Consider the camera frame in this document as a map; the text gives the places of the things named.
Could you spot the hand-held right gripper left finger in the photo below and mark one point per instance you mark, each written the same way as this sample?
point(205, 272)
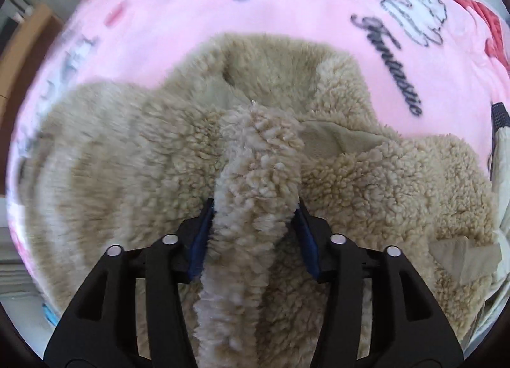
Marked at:
point(197, 248)

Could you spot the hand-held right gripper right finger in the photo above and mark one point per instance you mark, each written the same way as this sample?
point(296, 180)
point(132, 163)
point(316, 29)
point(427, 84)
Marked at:
point(306, 244)

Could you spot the beige fleece coat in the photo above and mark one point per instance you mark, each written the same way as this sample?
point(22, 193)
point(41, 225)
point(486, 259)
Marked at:
point(119, 153)

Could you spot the white quilted jacket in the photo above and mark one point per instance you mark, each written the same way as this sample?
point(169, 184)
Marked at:
point(503, 192)

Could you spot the pink printed blanket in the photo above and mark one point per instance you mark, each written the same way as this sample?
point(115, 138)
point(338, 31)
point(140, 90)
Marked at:
point(279, 13)

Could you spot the wooden desk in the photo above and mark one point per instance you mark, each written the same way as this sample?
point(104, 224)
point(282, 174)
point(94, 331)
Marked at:
point(24, 45)

